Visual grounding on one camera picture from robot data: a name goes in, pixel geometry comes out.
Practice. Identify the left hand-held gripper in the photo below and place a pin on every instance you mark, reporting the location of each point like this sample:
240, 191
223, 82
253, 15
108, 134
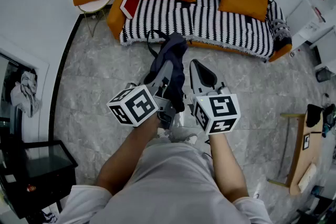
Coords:
134, 106

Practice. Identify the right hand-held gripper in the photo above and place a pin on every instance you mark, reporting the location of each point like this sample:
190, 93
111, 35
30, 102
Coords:
220, 112

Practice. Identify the dark navy bag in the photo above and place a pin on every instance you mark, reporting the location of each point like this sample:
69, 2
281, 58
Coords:
172, 55

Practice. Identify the orange sofa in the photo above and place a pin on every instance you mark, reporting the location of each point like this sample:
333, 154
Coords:
115, 15

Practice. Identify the person's right forearm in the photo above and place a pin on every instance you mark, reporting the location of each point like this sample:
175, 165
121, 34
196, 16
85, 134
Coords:
225, 165

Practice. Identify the person's left forearm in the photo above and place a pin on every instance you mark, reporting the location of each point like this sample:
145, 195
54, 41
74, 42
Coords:
126, 154

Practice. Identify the person's white sneaker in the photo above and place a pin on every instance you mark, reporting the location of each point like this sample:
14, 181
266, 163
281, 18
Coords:
190, 139
163, 133

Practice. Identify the red book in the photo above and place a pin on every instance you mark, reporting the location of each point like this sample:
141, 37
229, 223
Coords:
130, 4

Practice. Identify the person's white shirt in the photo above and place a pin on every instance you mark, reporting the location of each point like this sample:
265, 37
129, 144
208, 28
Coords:
170, 186

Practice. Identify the black bag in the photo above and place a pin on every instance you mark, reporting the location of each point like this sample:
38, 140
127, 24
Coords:
313, 115

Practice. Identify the white shelf unit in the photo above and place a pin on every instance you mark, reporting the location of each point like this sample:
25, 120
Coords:
302, 18

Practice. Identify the black mesh bin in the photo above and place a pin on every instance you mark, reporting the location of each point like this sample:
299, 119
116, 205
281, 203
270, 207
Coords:
323, 75

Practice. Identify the small black white device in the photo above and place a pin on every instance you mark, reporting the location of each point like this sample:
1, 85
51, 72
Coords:
306, 141

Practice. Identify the wooden side table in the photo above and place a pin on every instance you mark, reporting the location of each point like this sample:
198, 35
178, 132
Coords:
302, 162

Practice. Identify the white paper sign red print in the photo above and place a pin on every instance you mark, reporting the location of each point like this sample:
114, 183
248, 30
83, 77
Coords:
319, 14

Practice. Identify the heap of pale clothes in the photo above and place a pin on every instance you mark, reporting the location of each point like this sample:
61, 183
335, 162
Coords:
25, 94

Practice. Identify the black glass top cabinet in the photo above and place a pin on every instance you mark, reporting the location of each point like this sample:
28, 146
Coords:
52, 183

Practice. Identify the red can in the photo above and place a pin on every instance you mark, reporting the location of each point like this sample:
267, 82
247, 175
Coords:
31, 188

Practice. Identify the dark striped shoe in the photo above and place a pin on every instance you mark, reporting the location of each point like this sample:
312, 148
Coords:
49, 217

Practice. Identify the gold frame white seat chair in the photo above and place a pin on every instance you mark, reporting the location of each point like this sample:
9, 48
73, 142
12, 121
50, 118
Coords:
92, 5

